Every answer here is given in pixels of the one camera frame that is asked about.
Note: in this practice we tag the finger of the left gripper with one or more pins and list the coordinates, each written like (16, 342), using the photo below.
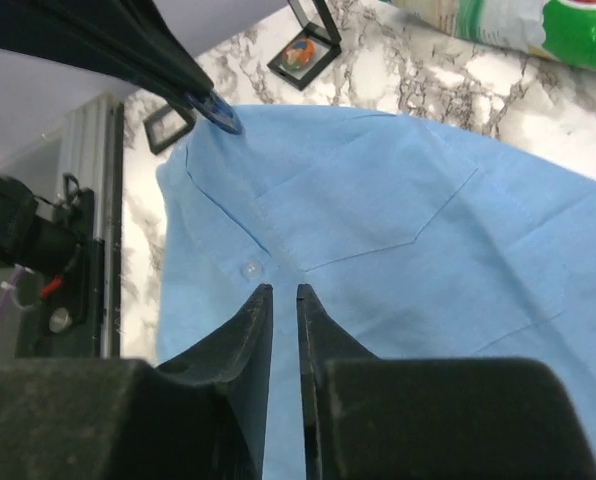
(141, 31)
(76, 33)

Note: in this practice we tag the blue round brooch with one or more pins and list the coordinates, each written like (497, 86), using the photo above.
(215, 109)

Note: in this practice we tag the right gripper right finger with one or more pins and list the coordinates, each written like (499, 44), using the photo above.
(371, 418)

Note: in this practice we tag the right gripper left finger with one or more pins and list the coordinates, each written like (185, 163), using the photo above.
(200, 415)

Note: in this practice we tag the light blue shirt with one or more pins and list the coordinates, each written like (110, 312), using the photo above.
(420, 239)

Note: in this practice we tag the green chips bag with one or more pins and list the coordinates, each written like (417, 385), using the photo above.
(559, 30)

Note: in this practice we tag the orange round brooch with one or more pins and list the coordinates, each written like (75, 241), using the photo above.
(298, 54)

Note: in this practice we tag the black double frame stand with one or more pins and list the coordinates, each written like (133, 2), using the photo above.
(166, 126)

